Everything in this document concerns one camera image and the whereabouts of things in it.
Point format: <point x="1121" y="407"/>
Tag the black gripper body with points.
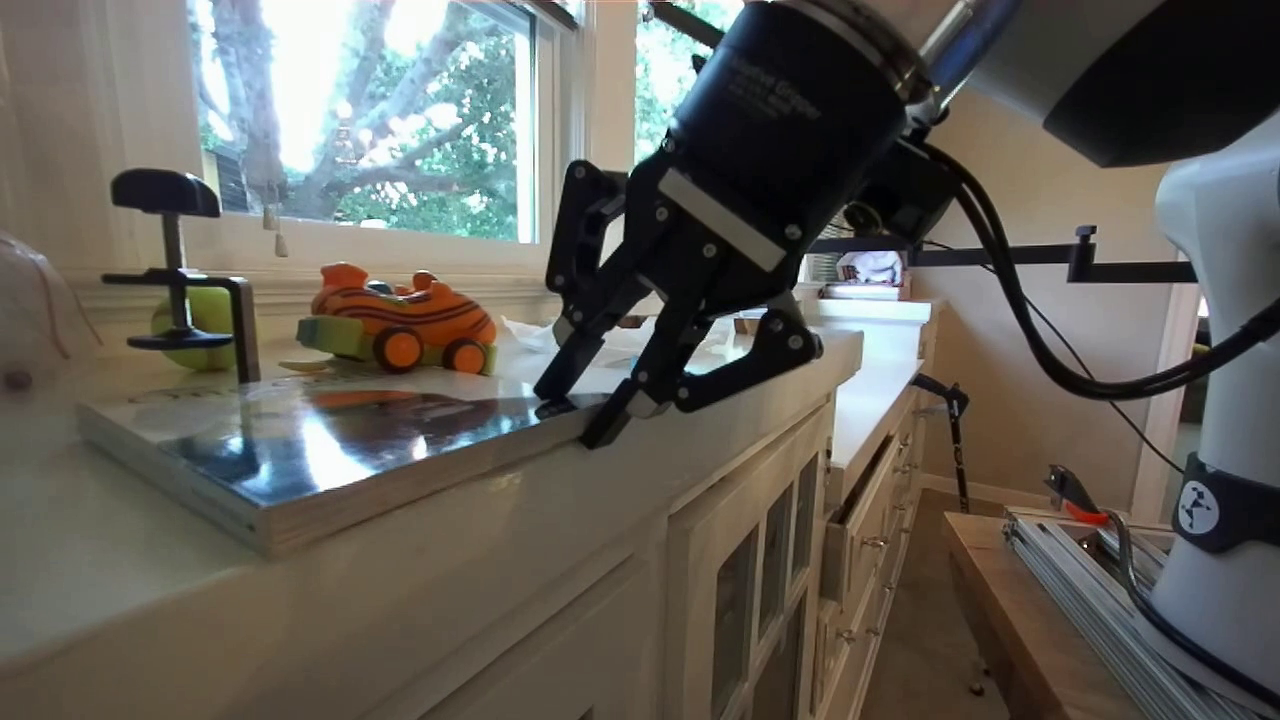
<point x="772" y="121"/>

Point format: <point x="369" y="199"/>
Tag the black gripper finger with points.
<point x="586" y="265"/>
<point x="760" y="354"/>

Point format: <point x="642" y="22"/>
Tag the gorilla children's board book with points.
<point x="333" y="452"/>

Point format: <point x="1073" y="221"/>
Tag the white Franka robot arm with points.
<point x="1225" y="265"/>

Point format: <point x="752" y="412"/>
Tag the glass window pane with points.
<point x="661" y="66"/>
<point x="400" y="104"/>

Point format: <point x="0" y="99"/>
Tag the orange tiger toy car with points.
<point x="400" y="326"/>

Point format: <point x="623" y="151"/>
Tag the black stand rod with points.
<point x="949" y="424"/>

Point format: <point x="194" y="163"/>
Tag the white counter cabinet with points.
<point x="746" y="561"/>

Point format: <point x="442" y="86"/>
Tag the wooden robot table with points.
<point x="1012" y="624"/>

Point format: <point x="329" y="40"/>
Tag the green tennis ball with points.
<point x="203" y="312"/>

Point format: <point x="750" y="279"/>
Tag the black table clamp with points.
<point x="172" y="283"/>

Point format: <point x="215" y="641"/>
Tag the clear plastic zip bag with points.
<point x="33" y="312"/>

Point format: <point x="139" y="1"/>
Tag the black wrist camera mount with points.
<point x="907" y="195"/>

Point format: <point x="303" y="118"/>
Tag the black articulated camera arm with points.
<point x="1012" y="257"/>

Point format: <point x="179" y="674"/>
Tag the grey metal base plate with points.
<point x="1121" y="612"/>

